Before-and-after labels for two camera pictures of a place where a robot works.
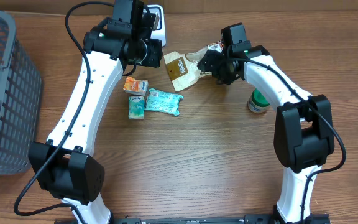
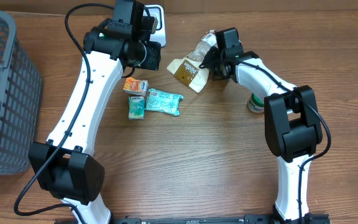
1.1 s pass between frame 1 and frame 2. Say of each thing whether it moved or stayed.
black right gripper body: stayed
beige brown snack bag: moved
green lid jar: stayed
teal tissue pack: stayed
